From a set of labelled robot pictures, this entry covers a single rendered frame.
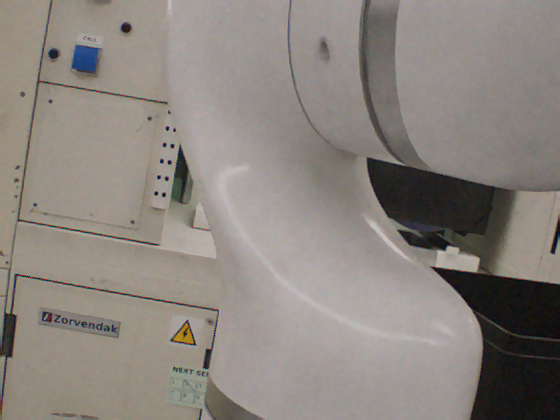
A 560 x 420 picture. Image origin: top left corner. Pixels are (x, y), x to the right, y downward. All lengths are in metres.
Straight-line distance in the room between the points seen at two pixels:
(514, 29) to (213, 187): 0.14
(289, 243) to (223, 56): 0.08
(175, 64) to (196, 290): 0.73
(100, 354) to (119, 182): 0.24
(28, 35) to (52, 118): 0.11
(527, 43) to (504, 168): 0.05
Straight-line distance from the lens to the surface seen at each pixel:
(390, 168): 1.24
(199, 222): 1.23
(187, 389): 1.09
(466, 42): 0.26
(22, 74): 1.05
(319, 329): 0.29
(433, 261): 1.28
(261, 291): 0.30
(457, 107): 0.26
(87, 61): 1.02
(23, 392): 1.13
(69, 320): 1.08
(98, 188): 1.04
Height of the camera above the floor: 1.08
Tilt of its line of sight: 8 degrees down
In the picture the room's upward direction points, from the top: 11 degrees clockwise
